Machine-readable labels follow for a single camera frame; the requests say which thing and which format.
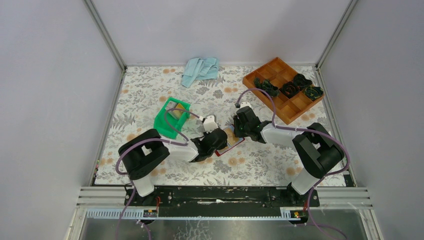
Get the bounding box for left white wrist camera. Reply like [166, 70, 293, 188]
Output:
[199, 114, 219, 134]

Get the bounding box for dark rolled sock left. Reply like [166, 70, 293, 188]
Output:
[253, 77, 280, 98]

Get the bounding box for dark rolled sock top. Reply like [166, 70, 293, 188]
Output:
[292, 73, 313, 91]

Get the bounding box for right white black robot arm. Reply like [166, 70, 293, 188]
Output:
[233, 102, 348, 206]

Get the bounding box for orange compartment tray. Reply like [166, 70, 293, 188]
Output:
[242, 57, 325, 125]

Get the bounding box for dark rolled sock middle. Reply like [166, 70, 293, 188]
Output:
[280, 81, 300, 99]

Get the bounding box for red leather card holder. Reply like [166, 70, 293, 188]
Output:
[215, 124, 245, 157]

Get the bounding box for light blue cloth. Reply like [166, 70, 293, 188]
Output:
[181, 57, 220, 88]

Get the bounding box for green plastic bin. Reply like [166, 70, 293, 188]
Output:
[153, 97, 191, 139]

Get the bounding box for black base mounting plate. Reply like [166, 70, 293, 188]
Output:
[124, 185, 320, 220]

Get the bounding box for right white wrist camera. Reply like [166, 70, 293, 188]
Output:
[234, 101, 252, 109]

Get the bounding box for dark rolled sock right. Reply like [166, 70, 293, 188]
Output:
[303, 85, 324, 101]

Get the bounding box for dark rolled sock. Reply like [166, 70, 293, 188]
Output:
[280, 81, 300, 99]
[253, 77, 280, 98]
[303, 85, 324, 101]
[292, 73, 313, 91]

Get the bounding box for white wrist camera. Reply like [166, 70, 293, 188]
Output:
[199, 114, 219, 134]
[234, 101, 252, 109]

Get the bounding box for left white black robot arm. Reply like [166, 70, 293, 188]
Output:
[117, 128, 228, 206]

